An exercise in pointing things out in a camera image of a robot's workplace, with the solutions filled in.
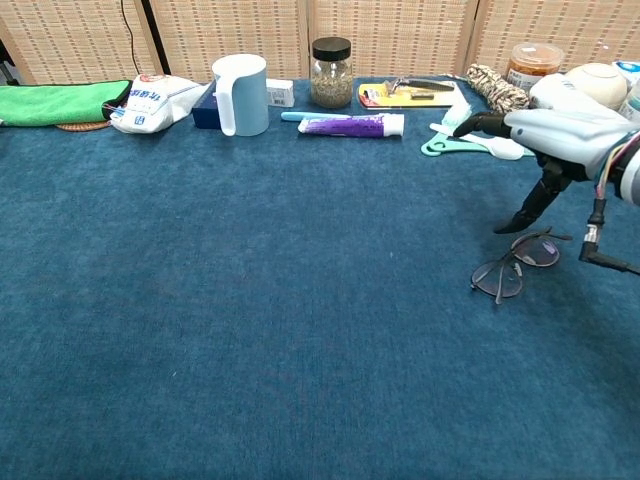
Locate teal plastic brush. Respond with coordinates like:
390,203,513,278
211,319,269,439
433,135,537,158

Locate black wire-rim eyeglasses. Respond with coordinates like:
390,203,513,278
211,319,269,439
469,227,573,305

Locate white bag blue print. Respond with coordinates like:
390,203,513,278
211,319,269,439
109,73,211,135

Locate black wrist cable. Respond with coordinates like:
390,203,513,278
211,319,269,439
578,184,640,276

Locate dark blue carton box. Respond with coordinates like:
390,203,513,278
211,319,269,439
192,84,221,130

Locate small white box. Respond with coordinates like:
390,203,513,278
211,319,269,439
265,78,296,109

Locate blue felt table mat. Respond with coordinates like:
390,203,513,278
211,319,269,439
0,74,640,480

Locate bamboo folding screen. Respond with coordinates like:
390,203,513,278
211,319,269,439
0,0,640,86

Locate green microfibre towel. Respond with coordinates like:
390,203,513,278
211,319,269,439
0,79,134,127

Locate white blue medicine box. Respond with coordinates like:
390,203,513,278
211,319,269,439
610,59,640,89

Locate light blue toothbrush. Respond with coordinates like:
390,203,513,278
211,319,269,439
280,110,351,123

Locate light blue white handled cup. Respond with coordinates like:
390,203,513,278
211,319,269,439
211,53,271,138

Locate brown woven rattan coaster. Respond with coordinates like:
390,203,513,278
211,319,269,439
55,119,112,133

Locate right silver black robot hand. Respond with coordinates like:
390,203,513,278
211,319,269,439
452,107,637,235

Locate beige patterned rope bundle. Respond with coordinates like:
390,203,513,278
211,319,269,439
465,63,531,115

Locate white bottle yellow cap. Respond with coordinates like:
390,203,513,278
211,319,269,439
528,73,626,121

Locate thin black hanging cable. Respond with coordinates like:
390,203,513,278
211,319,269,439
121,0,139,76

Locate beige round bowl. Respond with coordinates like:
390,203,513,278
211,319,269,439
563,62,629,112

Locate glass jar black lid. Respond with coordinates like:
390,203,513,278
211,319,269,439
310,36,354,110

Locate black stand pole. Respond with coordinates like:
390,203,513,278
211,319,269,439
139,0,169,76

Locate teal plastic comb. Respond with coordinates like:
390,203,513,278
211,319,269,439
420,97,474,157

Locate razor on yellow card pack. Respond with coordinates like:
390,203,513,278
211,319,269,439
357,75,464,110

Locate white plastic spoon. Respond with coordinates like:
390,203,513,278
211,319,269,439
428,122,526,162

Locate clear tub brown contents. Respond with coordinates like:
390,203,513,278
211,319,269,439
505,42,566,86

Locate purple white toothpaste tube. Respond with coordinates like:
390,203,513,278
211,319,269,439
297,112,406,139

